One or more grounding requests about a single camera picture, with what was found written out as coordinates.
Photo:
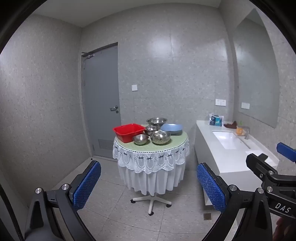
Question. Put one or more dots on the metal faucet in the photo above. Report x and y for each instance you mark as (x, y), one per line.
(247, 133)

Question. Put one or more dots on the large stainless steel bowl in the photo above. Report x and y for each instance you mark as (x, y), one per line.
(156, 121)
(160, 137)

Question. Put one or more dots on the orange bottle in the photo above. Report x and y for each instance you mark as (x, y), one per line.
(239, 130)

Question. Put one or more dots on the white vanity counter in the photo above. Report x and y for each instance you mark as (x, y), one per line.
(208, 143)

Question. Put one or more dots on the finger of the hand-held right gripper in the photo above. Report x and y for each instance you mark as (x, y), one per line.
(286, 151)
(256, 162)

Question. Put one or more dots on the white sink basin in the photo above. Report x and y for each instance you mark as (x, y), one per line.
(229, 139)

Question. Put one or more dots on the door vent grille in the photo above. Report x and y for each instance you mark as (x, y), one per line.
(106, 144)

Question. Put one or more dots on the red plastic basin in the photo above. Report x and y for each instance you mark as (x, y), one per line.
(127, 133)

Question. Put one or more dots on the brown cloth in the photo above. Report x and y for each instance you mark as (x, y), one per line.
(230, 125)

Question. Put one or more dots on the white wall outlet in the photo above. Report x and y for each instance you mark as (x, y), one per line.
(220, 102)

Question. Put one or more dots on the grey door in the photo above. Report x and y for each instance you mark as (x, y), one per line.
(101, 99)

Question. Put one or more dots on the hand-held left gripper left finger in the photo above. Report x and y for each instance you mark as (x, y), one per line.
(86, 183)

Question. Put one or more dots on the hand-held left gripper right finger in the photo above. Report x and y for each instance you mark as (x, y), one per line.
(211, 190)

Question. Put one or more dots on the medium stainless steel bowl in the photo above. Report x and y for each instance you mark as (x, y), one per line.
(141, 139)

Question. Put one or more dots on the blue and white packet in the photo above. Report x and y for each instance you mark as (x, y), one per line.
(216, 120)

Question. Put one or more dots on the white lace tablecloth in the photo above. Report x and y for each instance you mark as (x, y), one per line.
(150, 171)

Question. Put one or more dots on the white light switch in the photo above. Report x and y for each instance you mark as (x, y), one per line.
(134, 87)

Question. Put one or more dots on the wall mirror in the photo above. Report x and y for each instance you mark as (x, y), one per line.
(254, 69)

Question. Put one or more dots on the door closer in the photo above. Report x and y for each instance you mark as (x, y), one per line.
(89, 55)

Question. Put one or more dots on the small stainless steel bowl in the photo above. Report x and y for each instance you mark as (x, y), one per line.
(150, 129)

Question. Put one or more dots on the floor drain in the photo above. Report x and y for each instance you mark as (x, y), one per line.
(207, 216)

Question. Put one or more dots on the blue bowl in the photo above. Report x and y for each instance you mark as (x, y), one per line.
(171, 128)

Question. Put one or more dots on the white table base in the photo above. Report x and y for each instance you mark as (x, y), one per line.
(151, 201)

